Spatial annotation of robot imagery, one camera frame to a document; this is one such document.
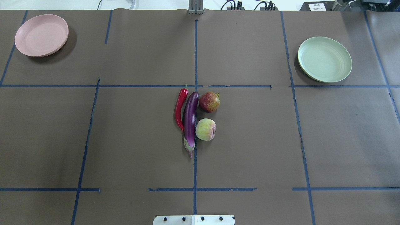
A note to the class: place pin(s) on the purple eggplant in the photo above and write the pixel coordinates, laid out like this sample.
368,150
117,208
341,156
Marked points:
190,122

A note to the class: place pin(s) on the red pomegranate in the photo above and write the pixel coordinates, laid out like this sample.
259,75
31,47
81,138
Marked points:
209,102

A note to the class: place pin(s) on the green peach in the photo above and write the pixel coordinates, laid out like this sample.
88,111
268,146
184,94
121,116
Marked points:
205,129

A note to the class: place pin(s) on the red chili pepper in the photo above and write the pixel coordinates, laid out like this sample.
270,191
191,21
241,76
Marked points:
183,93

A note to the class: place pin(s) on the green plate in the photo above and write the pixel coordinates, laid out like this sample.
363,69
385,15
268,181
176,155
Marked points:
324,59

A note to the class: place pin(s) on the pink plate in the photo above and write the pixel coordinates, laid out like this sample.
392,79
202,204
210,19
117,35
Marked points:
42,35

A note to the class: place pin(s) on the aluminium frame post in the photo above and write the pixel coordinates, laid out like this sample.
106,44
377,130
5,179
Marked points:
196,7

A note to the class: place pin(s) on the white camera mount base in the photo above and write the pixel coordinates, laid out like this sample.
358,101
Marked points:
194,220

